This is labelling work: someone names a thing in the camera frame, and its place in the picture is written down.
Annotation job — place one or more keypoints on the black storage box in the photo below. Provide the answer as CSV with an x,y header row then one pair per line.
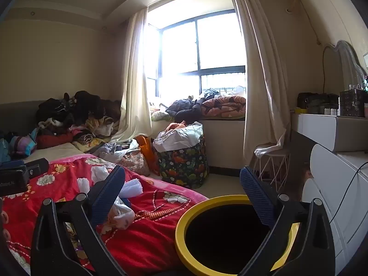
x,y
353,103

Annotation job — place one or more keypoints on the grey headboard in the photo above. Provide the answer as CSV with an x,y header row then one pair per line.
x,y
17,115

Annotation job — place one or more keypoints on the dark jacket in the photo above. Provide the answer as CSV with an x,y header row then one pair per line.
x,y
184,107

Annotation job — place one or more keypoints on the black bag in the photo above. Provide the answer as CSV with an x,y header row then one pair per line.
x,y
314,102

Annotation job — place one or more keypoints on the striped purple cloth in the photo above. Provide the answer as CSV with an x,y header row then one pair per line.
x,y
23,145

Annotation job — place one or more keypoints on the white foam fruit net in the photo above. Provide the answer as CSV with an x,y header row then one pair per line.
x,y
132,187

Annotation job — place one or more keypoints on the red floral blanket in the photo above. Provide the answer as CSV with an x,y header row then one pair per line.
x,y
152,230

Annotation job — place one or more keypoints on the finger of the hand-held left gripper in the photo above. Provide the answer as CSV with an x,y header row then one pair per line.
x,y
37,167

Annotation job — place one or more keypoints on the pile of dark clothes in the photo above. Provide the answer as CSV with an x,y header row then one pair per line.
x,y
80,112

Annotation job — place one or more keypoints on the window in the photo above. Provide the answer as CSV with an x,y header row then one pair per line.
x,y
218,46

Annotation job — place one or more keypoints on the dinosaur print laundry basket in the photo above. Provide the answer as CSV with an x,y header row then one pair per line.
x,y
184,164

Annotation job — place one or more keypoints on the cream curtain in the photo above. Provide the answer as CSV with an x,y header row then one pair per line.
x,y
264,77
135,77

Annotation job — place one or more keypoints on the floral cloth bag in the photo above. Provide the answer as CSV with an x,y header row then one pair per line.
x,y
133,161

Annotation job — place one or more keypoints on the black bin with yellow rim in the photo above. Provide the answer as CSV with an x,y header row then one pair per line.
x,y
224,235

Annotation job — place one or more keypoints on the orange bag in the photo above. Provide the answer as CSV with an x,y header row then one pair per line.
x,y
146,152

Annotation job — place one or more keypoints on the clear printed snack wrapper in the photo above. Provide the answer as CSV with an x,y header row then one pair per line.
x,y
122,217

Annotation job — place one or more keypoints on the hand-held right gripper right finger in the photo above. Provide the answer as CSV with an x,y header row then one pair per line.
x,y
257,195

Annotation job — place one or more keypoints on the white dresser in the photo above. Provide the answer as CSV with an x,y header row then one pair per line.
x,y
325,161

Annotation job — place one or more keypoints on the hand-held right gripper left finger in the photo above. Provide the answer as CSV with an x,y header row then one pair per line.
x,y
110,191

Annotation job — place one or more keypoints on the wavy frame mirror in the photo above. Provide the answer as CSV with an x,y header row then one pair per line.
x,y
349,63

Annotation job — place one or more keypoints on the beige bed sheet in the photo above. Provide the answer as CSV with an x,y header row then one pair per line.
x,y
54,152

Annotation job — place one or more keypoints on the pale lavender cloth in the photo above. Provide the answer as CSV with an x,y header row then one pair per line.
x,y
115,149

